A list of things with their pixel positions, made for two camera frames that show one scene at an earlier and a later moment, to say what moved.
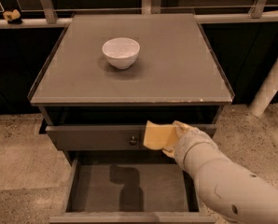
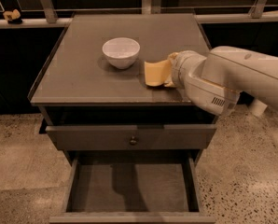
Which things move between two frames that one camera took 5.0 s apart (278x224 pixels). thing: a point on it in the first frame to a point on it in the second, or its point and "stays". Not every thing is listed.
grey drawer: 130,187 stays
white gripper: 191,140 to 185,68
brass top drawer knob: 132,142 stays
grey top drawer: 104,137 stays
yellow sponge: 159,136 to 157,73
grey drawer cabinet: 98,115 stays
